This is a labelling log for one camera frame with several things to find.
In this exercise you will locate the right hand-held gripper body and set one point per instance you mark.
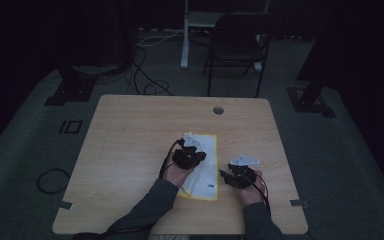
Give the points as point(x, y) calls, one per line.
point(241, 175)

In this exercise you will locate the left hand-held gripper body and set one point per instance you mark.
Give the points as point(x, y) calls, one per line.
point(185, 156)

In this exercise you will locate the white cloth with yellow edge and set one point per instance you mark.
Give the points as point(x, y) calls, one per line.
point(206, 180)

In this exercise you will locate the person's left hand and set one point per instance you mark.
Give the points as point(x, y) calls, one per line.
point(176, 175)

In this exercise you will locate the person's right hand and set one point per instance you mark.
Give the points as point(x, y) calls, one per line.
point(253, 195)

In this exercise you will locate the grey round table grommet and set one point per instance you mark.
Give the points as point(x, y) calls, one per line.
point(218, 110)

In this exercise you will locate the grey tape strip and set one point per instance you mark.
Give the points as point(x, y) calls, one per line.
point(65, 205)
point(298, 202)

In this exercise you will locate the black stand with flat base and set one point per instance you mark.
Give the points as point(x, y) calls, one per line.
point(310, 100)
point(71, 90)

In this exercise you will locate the black folding chair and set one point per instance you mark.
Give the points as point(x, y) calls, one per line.
point(235, 46)

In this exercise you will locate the grey round stand base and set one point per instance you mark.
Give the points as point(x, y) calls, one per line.
point(96, 69)

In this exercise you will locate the white desk frame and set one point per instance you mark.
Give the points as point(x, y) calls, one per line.
point(185, 40)

